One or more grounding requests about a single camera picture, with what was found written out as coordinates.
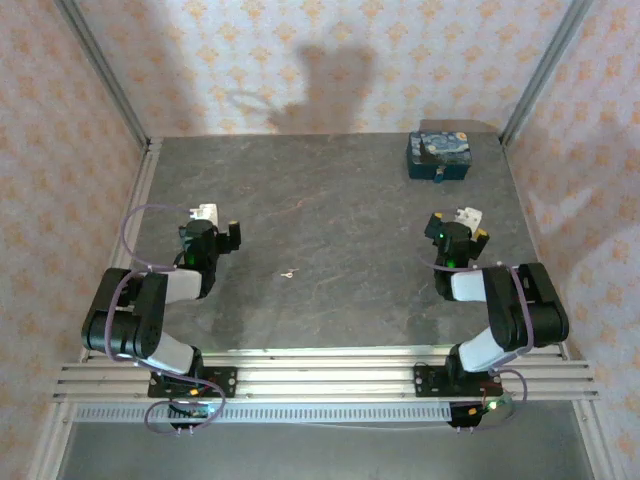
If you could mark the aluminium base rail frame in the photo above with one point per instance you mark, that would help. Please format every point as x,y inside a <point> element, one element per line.
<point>325,380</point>

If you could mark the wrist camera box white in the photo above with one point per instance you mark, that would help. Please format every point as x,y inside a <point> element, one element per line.
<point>207,212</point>
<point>470,217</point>

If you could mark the aluminium table side rail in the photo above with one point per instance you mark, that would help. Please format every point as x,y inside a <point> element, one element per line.
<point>142,185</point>
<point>520,210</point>

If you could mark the aluminium frame post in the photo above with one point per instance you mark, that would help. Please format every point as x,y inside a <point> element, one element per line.
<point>545,75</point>
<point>102,75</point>

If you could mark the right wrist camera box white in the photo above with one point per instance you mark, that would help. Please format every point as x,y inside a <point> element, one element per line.
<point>470,217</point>

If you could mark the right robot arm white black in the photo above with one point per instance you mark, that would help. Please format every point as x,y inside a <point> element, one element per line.
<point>505,310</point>

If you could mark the small control board green light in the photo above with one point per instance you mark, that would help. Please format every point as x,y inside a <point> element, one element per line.
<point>495,404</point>
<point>202,410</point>

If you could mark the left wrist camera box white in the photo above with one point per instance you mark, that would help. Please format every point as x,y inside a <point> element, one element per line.
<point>207,212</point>

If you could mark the blue starry night print box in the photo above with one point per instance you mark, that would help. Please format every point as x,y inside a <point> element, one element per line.
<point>440,150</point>

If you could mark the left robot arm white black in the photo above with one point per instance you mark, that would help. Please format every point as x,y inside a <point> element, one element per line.
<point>150,345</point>

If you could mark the small silver key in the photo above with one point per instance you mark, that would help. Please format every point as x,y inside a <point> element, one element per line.
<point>288,274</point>

